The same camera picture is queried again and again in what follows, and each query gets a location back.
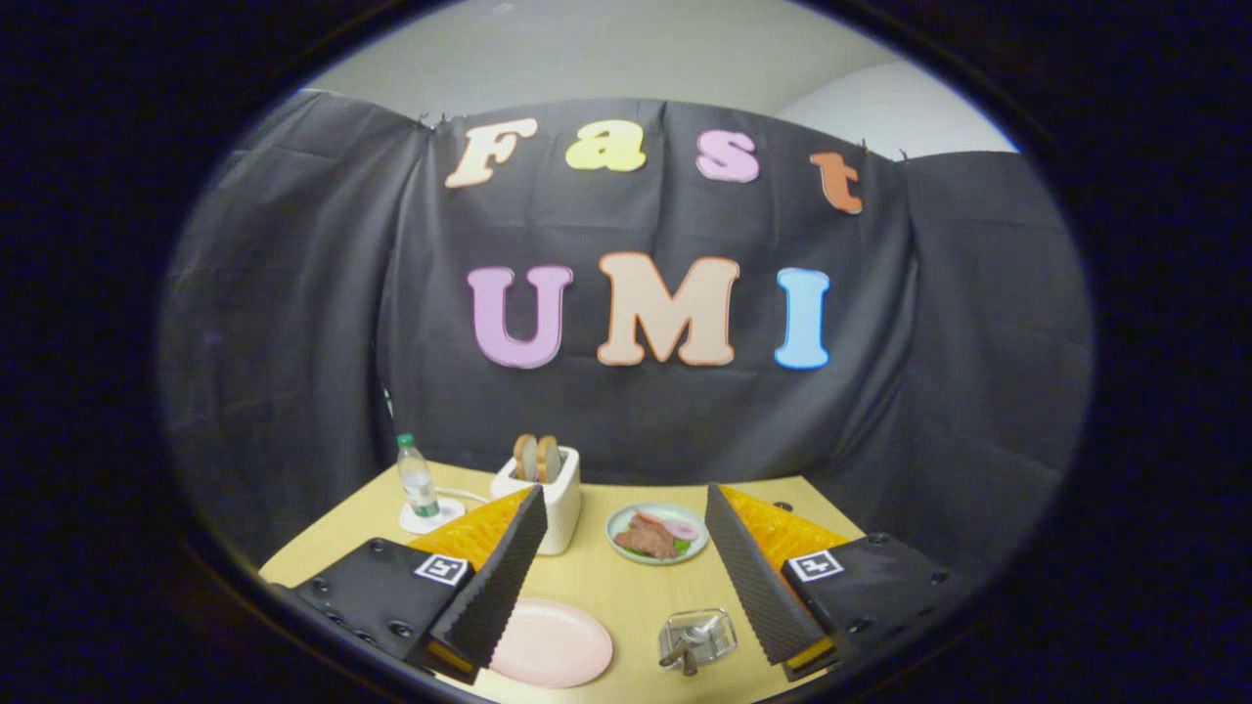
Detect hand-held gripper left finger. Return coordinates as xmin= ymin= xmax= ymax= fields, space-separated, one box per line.
xmin=293 ymin=486 xmax=549 ymax=685

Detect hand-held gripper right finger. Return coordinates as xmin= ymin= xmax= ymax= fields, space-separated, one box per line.
xmin=704 ymin=483 xmax=964 ymax=683

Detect wooden handled metal fork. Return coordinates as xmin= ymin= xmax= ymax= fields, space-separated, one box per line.
xmin=659 ymin=626 xmax=720 ymax=669

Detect white square pad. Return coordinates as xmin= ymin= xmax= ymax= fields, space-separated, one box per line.
xmin=400 ymin=497 xmax=467 ymax=536

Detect pink plate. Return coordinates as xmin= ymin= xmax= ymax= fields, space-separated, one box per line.
xmin=487 ymin=597 xmax=615 ymax=689

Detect white toaster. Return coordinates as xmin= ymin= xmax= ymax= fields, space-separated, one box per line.
xmin=490 ymin=446 xmax=582 ymax=556

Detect brown meat slices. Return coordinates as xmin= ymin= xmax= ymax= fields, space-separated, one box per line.
xmin=614 ymin=513 xmax=681 ymax=560

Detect clear plastic water bottle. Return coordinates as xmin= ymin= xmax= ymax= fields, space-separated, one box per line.
xmin=396 ymin=433 xmax=441 ymax=519

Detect pale green plate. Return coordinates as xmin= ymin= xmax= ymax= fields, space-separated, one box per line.
xmin=605 ymin=503 xmax=709 ymax=566

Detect metal wire basket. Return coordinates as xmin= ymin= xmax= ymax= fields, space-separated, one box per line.
xmin=657 ymin=607 xmax=738 ymax=671

